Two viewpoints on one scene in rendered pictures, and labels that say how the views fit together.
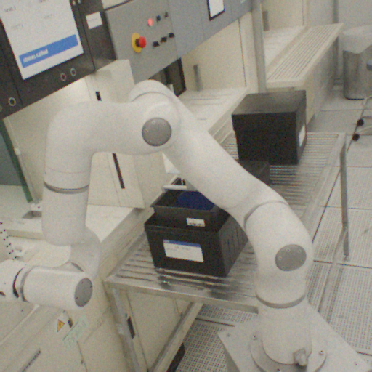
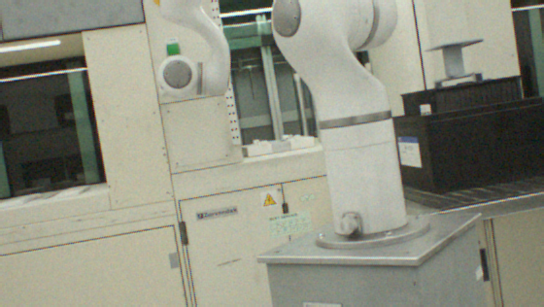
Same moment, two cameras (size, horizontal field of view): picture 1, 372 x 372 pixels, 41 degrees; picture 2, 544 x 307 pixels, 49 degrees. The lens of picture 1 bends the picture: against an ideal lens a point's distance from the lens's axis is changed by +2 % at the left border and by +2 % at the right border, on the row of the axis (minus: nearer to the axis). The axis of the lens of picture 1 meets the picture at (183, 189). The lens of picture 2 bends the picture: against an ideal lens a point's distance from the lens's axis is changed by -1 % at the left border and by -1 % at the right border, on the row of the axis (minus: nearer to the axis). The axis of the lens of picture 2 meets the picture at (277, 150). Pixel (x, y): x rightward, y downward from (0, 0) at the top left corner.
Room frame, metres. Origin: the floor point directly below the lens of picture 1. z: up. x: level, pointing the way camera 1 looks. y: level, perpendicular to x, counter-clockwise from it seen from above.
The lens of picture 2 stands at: (0.21, -0.88, 0.97)
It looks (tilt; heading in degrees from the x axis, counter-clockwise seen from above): 3 degrees down; 52
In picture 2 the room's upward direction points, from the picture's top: 9 degrees counter-clockwise
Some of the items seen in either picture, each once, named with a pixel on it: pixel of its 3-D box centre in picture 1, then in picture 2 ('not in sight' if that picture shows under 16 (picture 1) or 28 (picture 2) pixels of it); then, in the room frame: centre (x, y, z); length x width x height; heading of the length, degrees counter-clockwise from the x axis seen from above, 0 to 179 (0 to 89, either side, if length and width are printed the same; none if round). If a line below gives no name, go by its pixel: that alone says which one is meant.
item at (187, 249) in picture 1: (200, 228); (464, 143); (1.44, -0.03, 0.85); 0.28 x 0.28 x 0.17; 58
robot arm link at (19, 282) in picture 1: (31, 284); not in sight; (0.94, 0.38, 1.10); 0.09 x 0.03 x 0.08; 150
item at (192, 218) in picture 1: (197, 208); (459, 110); (1.44, -0.03, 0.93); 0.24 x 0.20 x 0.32; 58
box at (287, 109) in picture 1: (271, 127); not in sight; (2.14, -0.46, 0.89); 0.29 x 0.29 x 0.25; 64
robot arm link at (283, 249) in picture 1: (280, 258); (330, 51); (0.90, -0.18, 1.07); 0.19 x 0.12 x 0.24; 3
